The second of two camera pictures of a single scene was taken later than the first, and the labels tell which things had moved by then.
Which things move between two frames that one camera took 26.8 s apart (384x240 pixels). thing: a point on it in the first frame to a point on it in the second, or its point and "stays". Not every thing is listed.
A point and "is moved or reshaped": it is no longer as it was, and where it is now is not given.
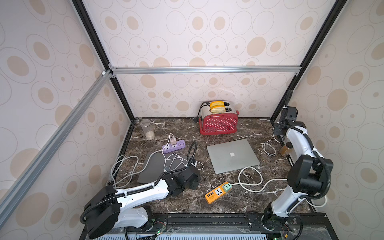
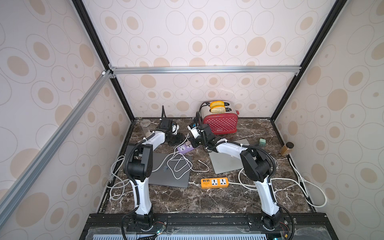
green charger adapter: x=227 y=187 is moved or reshaped
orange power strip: x=215 y=194 to x=214 y=183
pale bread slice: x=218 y=109 stays
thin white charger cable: x=263 y=143 to x=277 y=162
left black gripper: x=196 y=182 to x=179 y=139
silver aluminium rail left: x=9 y=199 stays
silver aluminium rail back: x=202 y=70 stays
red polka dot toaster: x=214 y=123 stays
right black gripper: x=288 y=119 to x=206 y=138
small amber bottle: x=284 y=149 stays
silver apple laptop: x=232 y=156 stays
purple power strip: x=179 y=144 to x=183 y=148
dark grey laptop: x=158 y=163 stays
